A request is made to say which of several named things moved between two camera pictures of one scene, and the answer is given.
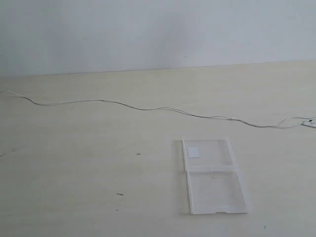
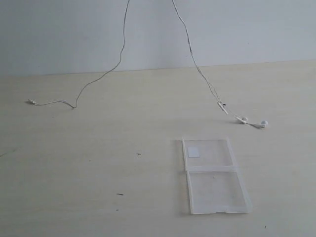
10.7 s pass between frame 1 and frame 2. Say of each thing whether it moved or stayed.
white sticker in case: stayed
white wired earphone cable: moved
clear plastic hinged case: stayed
